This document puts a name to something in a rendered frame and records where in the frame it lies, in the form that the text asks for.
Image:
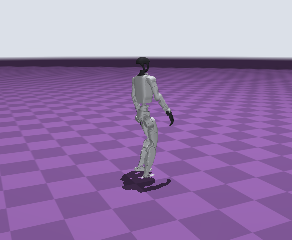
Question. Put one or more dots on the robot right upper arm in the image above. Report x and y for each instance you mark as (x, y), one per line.
(152, 82)

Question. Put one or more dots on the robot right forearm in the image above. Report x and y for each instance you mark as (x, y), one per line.
(163, 104)

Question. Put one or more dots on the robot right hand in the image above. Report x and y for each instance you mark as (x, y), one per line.
(170, 117)

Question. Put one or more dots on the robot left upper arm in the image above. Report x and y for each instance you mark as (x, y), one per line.
(133, 90)

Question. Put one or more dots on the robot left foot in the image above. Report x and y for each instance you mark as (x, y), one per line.
(141, 169)

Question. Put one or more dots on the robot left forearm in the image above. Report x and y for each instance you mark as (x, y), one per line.
(137, 105)

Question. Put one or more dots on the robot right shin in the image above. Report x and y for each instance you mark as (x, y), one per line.
(149, 160)

